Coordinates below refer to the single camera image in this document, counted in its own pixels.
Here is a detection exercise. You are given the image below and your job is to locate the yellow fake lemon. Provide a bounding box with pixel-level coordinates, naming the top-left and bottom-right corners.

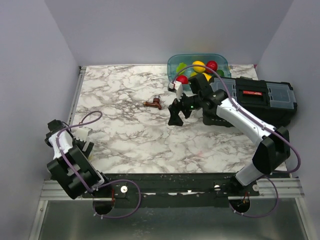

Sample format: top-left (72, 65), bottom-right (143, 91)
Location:
top-left (192, 60), bottom-right (206, 73)

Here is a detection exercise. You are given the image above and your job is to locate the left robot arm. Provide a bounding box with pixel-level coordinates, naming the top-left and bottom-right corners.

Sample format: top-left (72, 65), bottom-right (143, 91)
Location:
top-left (45, 119), bottom-right (111, 199)

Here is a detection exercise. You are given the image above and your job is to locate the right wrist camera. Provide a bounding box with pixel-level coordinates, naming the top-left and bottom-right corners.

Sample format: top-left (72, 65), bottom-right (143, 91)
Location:
top-left (167, 81), bottom-right (184, 102)

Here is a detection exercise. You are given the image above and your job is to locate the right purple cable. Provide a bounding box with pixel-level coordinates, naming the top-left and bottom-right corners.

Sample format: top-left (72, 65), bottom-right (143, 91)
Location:
top-left (169, 64), bottom-right (302, 218)

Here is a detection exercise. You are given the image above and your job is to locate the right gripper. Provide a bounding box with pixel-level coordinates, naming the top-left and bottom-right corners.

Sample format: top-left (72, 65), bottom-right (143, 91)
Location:
top-left (167, 89), bottom-right (202, 127)

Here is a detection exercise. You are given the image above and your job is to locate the black toolbox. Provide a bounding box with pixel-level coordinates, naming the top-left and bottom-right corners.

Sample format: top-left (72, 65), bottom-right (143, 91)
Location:
top-left (201, 76), bottom-right (298, 129)

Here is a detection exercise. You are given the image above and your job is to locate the green fake leaf fruit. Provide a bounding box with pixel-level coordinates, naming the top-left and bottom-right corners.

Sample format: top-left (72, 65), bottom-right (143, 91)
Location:
top-left (175, 62), bottom-right (187, 75)

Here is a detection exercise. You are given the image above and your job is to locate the purple cable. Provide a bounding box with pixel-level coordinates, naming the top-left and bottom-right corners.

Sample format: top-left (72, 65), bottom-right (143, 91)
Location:
top-left (169, 64), bottom-right (302, 218)
top-left (56, 110), bottom-right (142, 220)

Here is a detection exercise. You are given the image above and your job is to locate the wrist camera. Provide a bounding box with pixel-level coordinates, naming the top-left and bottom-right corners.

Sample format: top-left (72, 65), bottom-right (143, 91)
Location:
top-left (72, 127), bottom-right (93, 142)
top-left (167, 81), bottom-right (184, 102)

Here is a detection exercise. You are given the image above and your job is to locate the teal plastic container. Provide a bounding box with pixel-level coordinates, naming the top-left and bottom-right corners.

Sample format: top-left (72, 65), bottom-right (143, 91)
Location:
top-left (167, 53), bottom-right (232, 82)

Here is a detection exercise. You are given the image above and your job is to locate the yellow fake mango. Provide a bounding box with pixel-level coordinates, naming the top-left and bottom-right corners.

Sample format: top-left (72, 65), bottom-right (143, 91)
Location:
top-left (202, 72), bottom-right (213, 82)

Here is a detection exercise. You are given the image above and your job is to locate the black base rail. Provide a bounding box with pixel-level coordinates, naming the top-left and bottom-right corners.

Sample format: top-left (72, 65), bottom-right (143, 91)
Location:
top-left (83, 173), bottom-right (260, 209)

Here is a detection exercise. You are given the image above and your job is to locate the brown toy faucet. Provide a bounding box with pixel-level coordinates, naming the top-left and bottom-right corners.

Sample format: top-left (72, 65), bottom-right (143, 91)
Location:
top-left (143, 95), bottom-right (162, 110)

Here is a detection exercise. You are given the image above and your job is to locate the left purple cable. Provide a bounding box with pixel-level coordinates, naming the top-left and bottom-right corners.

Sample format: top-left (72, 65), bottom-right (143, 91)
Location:
top-left (56, 110), bottom-right (142, 220)

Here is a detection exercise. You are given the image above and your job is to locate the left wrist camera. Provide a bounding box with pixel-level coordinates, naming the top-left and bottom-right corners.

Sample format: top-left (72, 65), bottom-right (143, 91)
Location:
top-left (72, 127), bottom-right (93, 142)

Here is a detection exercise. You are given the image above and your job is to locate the red fake apple back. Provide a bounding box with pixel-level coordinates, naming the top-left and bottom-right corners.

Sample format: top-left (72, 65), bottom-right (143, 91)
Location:
top-left (206, 60), bottom-right (218, 74)

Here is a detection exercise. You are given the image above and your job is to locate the green fake lime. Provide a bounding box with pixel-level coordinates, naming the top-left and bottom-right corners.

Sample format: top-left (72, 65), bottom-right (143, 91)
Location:
top-left (216, 69), bottom-right (225, 77)

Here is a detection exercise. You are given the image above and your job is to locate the red fake apple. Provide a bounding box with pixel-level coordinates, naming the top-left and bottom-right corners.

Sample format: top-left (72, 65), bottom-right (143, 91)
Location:
top-left (206, 60), bottom-right (218, 74)
top-left (175, 75), bottom-right (189, 85)

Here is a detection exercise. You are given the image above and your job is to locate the red fake apple front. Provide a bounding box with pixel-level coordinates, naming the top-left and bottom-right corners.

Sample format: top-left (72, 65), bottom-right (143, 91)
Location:
top-left (175, 75), bottom-right (189, 85)

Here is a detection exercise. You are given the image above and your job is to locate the aluminium frame rail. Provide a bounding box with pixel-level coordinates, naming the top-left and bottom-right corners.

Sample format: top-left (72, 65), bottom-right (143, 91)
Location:
top-left (39, 179), bottom-right (86, 201)

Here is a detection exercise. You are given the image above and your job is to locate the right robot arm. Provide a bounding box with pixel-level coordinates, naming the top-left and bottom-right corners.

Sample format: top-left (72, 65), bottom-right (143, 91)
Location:
top-left (168, 74), bottom-right (291, 196)

